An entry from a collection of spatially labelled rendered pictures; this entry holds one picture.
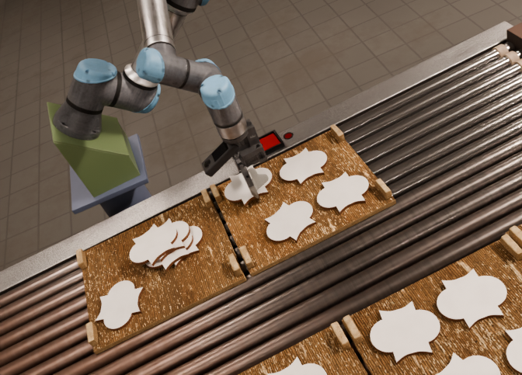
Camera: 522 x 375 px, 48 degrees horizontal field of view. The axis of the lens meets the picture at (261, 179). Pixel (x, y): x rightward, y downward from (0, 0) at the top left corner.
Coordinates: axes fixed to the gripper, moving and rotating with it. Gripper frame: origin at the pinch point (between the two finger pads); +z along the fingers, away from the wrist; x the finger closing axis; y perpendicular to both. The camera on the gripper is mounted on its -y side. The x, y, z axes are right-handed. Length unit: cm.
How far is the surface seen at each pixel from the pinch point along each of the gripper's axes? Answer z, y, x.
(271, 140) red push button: 5.4, 13.4, 17.6
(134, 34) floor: 117, -11, 318
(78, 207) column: 13, -52, 38
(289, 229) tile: 1.4, 3.7, -19.4
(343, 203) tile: 1.2, 19.1, -20.2
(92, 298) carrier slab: 4, -50, -8
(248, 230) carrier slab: 3.0, -5.5, -12.2
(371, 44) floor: 106, 118, 163
